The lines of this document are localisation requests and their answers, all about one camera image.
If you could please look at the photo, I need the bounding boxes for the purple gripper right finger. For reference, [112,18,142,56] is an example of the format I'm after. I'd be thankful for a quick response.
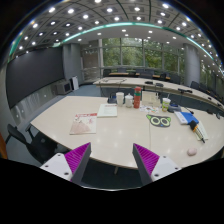
[132,143,180,185]

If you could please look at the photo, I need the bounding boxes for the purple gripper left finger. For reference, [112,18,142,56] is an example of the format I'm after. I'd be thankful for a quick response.
[41,143,91,184]

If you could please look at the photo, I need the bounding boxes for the pink computer mouse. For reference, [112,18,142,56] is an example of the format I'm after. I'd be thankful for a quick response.
[187,148,197,156]

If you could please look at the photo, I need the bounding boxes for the black office chair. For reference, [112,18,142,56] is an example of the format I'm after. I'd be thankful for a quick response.
[7,124,68,164]

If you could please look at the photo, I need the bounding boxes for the pink magazine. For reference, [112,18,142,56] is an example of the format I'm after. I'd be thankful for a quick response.
[69,113,97,135]

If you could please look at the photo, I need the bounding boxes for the blue notebook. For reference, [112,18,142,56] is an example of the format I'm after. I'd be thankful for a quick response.
[180,112,199,124]

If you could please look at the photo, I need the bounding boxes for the white lined notepad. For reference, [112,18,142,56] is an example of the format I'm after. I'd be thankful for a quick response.
[195,122,208,140]

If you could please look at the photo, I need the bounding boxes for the white green booklet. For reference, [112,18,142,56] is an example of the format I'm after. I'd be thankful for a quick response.
[97,104,117,118]

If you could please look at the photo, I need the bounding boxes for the green drink cup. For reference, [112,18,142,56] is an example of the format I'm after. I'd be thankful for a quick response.
[162,98,171,112]

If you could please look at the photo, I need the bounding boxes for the white standing card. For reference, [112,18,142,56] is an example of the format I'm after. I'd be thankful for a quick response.
[142,91,157,106]

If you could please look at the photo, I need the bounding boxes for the white lidded mug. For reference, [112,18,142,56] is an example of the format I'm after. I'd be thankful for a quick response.
[125,94,133,108]

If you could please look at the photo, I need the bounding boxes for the white box appliance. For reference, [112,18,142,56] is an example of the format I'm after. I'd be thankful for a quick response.
[56,81,72,95]

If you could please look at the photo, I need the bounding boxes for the white paper cup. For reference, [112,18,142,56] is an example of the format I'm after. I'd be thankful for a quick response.
[116,92,124,106]

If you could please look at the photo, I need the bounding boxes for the dark wall screen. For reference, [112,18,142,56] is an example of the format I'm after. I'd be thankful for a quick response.
[6,48,64,108]

